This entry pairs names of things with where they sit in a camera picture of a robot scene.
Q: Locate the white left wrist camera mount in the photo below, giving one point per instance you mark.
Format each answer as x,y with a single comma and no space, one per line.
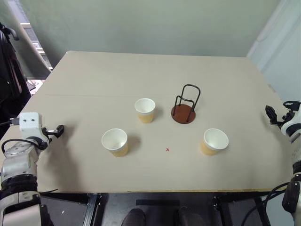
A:
30,123

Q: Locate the yellow paper cup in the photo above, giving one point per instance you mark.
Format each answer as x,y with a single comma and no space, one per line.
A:
145,110
114,145
214,144

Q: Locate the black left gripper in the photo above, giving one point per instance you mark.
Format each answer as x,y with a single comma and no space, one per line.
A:
46,137

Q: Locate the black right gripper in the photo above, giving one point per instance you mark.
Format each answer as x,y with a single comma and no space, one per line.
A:
283,117

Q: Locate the pale blue curtain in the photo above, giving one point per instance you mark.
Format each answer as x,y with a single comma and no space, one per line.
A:
277,51

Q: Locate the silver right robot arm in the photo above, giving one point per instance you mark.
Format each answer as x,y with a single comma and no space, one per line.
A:
295,164

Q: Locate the window with blinds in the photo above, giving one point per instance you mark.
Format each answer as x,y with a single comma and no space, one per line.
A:
37,47

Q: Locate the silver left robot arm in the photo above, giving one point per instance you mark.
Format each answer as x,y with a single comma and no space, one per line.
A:
17,162

